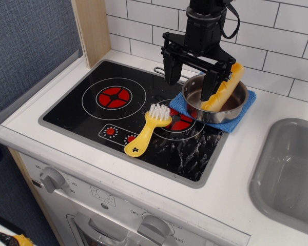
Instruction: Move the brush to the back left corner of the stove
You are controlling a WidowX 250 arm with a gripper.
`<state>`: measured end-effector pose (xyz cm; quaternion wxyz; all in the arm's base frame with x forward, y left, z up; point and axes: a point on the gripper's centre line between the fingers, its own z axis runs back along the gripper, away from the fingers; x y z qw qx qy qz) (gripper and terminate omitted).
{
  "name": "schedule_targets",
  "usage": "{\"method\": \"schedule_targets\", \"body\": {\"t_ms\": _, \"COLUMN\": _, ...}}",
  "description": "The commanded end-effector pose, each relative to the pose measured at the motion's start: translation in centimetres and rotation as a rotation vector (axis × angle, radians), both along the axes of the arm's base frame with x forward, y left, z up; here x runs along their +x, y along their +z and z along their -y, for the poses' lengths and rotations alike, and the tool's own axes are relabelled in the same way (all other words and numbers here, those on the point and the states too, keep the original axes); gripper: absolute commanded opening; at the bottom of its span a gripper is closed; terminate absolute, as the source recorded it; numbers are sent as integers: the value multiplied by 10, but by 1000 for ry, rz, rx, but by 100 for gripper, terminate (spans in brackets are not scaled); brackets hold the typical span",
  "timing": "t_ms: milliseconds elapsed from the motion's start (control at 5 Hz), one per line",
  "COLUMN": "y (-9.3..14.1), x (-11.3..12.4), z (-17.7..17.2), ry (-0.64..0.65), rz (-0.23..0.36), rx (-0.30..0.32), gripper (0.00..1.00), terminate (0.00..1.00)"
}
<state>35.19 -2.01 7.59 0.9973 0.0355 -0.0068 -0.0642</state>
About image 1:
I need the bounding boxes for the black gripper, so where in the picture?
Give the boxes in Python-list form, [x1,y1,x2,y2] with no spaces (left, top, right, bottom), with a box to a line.
[161,12,235,101]

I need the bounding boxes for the yellow dish brush white bristles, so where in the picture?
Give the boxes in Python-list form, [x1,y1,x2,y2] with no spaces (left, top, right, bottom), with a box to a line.
[124,104,172,157]

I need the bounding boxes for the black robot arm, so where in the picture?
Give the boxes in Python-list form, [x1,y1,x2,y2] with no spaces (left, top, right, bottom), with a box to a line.
[161,1,238,101]

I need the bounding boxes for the stainless steel pot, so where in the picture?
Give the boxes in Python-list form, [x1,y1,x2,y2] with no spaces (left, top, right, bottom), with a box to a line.
[169,63,253,125]

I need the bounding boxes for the blue cleaning cloth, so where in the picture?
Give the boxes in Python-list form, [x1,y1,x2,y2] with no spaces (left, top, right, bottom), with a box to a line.
[168,71,257,134]

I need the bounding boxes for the toy bread baguette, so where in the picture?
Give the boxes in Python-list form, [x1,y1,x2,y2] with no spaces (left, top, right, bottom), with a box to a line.
[200,63,245,112]

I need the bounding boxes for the black toy stove top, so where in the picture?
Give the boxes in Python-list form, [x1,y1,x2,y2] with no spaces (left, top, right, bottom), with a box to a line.
[39,61,228,188]

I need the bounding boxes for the grey sink basin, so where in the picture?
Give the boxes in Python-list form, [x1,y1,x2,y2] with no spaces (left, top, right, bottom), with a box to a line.
[249,118,308,234]

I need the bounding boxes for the grey right oven knob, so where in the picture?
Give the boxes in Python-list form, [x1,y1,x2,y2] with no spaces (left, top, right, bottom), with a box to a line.
[137,215,170,245]

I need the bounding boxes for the grey oven knob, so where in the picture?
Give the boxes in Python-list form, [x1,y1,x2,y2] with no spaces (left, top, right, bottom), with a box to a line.
[137,215,170,245]
[40,167,65,193]

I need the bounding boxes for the white toy oven front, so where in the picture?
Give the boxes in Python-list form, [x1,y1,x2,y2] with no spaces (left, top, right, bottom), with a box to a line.
[21,154,250,245]

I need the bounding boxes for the grey left oven knob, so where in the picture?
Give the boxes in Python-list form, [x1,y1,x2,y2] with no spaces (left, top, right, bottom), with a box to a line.
[40,167,65,193]

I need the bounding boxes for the yellow black object bottom left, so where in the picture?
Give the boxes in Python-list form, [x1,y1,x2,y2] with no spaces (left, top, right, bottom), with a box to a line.
[0,232,34,246]

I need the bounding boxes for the wooden side post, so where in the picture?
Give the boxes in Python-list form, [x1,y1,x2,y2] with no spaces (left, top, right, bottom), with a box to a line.
[71,0,111,69]

